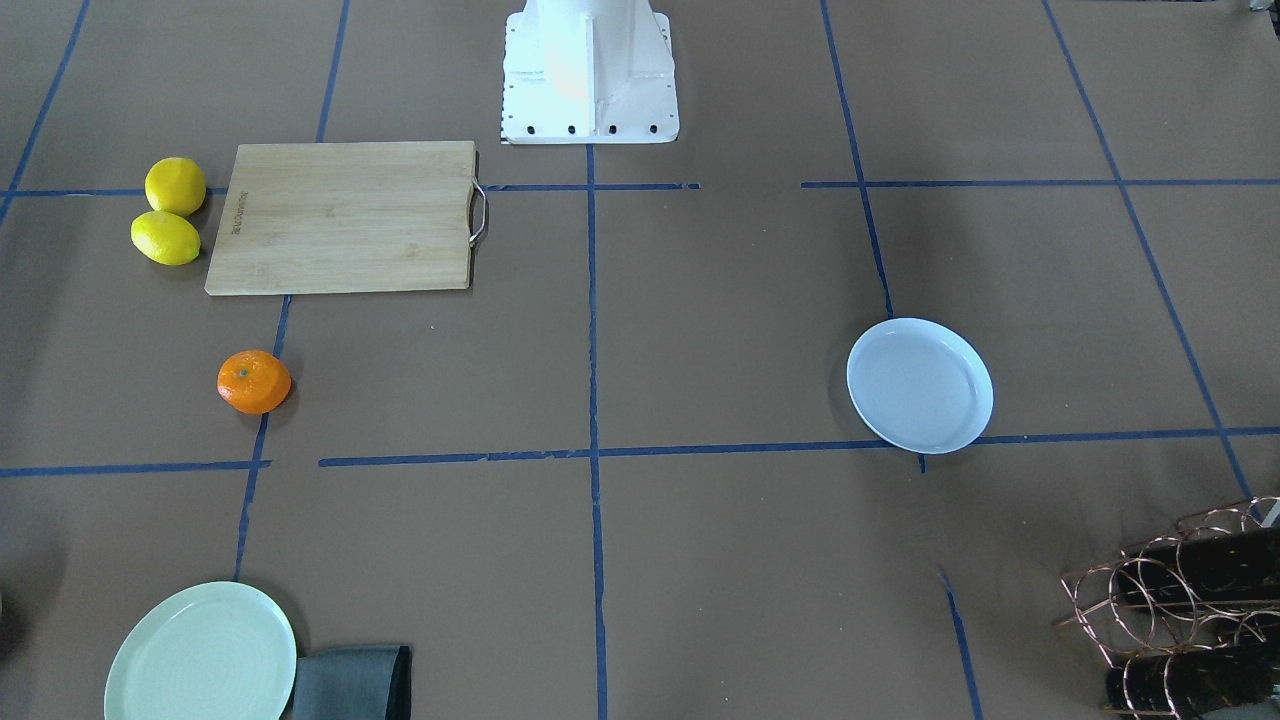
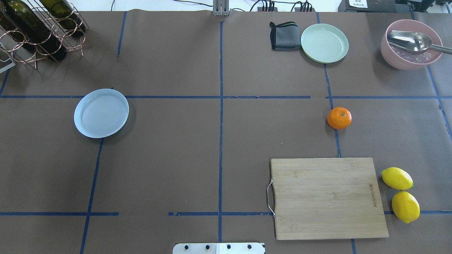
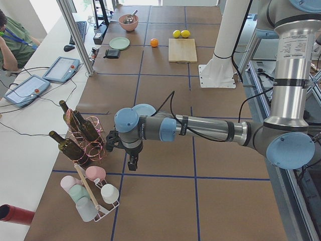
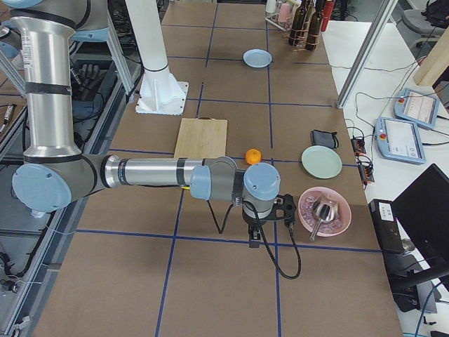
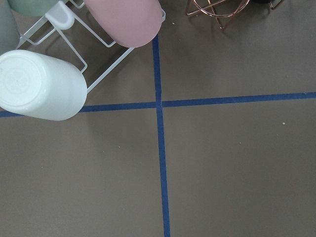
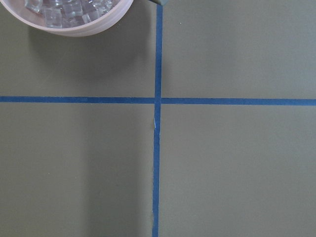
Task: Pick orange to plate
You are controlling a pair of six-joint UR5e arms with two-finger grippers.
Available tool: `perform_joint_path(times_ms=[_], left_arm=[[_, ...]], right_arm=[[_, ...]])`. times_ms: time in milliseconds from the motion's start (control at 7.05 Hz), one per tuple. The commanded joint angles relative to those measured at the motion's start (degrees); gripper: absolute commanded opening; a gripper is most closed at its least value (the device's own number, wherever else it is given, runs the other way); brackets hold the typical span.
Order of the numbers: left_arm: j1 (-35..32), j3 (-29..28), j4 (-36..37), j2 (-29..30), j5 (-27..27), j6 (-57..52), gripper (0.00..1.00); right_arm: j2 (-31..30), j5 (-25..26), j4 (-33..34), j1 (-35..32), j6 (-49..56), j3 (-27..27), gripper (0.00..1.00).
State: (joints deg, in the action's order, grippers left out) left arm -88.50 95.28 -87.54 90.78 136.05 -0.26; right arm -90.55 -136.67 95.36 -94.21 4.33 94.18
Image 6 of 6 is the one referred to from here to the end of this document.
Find metal ice scoop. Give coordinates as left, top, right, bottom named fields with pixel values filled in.
left=150, top=0, right=168, bottom=6

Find clear plastic ice cubes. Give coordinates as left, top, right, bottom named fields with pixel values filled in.
left=24, top=0, right=117, bottom=29

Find pink bowl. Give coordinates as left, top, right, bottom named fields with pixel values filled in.
left=1, top=0, right=133, bottom=37

